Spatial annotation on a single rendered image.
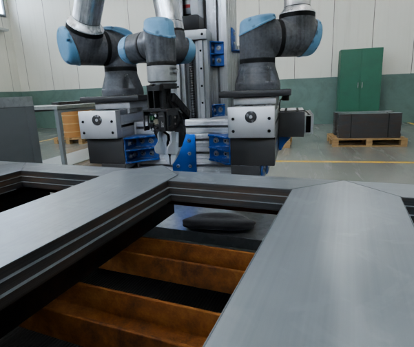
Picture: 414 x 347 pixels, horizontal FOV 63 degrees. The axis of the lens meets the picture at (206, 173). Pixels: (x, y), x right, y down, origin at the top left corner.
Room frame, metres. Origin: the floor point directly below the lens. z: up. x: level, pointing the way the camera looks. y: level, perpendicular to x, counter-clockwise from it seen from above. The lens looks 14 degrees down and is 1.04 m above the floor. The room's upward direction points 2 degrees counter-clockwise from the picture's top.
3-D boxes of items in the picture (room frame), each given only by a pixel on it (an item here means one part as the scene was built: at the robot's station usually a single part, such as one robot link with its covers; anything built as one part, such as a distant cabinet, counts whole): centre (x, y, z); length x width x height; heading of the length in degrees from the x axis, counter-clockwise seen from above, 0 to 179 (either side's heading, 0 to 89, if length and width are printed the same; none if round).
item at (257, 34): (1.17, -0.19, 1.20); 0.13 x 0.12 x 0.14; 101
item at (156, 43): (0.90, 0.10, 1.16); 0.09 x 0.08 x 0.11; 43
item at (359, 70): (9.27, -4.12, 0.97); 1.00 x 0.49 x 1.95; 76
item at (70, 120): (8.31, 2.94, 0.38); 1.20 x 0.80 x 0.77; 160
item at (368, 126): (6.19, -2.92, 0.28); 1.20 x 0.80 x 0.57; 77
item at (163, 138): (0.90, 0.12, 0.90); 0.06 x 0.03 x 0.09; 157
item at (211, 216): (0.87, -0.03, 0.69); 0.20 x 0.10 x 0.03; 78
